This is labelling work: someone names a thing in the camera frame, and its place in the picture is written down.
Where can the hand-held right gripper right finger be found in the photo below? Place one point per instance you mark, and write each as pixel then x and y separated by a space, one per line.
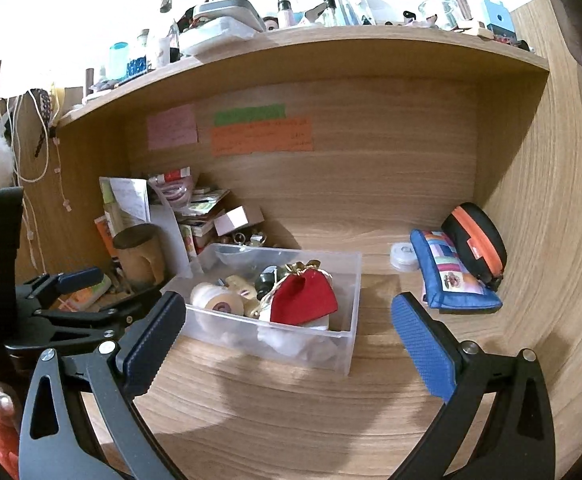
pixel 423 345

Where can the white tape roll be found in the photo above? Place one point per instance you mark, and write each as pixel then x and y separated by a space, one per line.
pixel 216 300

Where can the orange green tube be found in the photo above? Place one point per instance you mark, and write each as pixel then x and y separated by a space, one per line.
pixel 93 296

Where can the white tissue paper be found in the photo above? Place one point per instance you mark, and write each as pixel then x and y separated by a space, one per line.
pixel 296 347

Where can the wooden cup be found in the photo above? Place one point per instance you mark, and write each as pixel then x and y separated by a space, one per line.
pixel 138 260

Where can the dark green bottle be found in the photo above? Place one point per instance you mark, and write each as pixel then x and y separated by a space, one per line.
pixel 271 280

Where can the clear plastic bottle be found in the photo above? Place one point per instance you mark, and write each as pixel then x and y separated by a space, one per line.
pixel 351 5

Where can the orange paper note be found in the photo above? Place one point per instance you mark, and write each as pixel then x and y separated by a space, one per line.
pixel 261 137

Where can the small pink box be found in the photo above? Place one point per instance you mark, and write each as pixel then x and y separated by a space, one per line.
pixel 236 220

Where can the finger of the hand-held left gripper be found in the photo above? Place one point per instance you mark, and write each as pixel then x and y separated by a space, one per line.
pixel 91 317
pixel 78 280

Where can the pink paper note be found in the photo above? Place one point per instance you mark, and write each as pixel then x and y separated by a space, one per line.
pixel 172 127

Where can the yellow lotion bottle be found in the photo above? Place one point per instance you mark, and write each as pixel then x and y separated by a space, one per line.
pixel 243 292

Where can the black orange zip case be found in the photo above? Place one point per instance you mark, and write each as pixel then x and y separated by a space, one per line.
pixel 476 232

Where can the grey lidded white container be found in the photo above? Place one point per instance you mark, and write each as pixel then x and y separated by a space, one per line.
pixel 221 25

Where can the green paper note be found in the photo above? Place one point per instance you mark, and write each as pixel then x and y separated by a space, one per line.
pixel 248 114

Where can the pile of small packets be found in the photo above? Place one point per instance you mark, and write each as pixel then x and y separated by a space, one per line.
pixel 191 200

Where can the white round container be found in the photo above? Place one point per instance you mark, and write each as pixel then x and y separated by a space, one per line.
pixel 402 257

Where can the blue box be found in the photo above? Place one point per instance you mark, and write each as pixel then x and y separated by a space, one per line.
pixel 497 17

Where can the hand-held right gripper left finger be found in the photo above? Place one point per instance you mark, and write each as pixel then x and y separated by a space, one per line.
pixel 153 340

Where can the teal cup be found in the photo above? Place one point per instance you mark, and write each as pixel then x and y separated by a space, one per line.
pixel 119 60

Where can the glass beaker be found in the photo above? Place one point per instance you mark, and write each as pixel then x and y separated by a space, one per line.
pixel 436 12

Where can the pump bottle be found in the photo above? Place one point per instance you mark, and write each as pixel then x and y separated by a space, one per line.
pixel 285 12

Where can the clear plastic storage box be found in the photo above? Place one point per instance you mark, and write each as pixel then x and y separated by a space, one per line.
pixel 231 337

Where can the cluster of metal clips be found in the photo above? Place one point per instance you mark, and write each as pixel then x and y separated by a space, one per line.
pixel 243 240

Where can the blue patchwork pouch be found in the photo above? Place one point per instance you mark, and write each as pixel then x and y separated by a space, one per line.
pixel 446 280

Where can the wooden shelf board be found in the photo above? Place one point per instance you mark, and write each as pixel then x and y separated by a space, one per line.
pixel 296 42

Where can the person's left hand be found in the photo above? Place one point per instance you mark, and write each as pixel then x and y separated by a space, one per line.
pixel 1 405

